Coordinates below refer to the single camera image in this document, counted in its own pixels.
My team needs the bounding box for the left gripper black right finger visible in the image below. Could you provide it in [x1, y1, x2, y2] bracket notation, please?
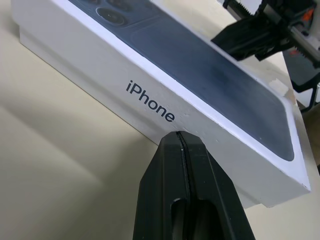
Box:
[179, 130, 256, 240]

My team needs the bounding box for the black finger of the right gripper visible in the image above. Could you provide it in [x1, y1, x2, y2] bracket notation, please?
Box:
[283, 50, 319, 94]
[211, 14, 290, 62]

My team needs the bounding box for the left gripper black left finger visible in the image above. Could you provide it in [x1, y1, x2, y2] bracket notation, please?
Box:
[133, 130, 198, 240]

